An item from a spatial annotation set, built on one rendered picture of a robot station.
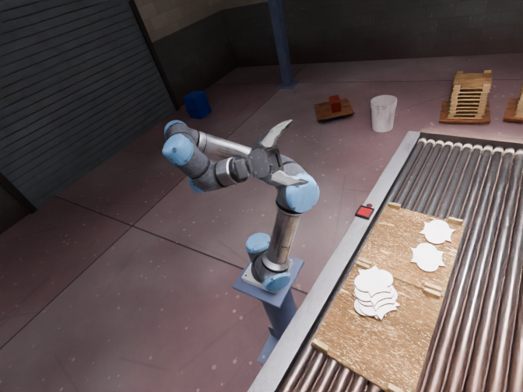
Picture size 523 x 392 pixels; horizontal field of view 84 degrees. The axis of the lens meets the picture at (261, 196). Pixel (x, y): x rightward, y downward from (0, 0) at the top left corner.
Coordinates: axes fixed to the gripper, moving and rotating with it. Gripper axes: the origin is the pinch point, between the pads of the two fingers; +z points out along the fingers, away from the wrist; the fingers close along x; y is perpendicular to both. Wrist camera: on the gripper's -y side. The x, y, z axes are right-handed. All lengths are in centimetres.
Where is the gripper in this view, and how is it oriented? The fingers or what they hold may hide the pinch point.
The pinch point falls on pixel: (300, 151)
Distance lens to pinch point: 69.3
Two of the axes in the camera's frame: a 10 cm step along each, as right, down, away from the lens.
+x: 2.6, 9.6, 0.8
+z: 8.4, -1.9, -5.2
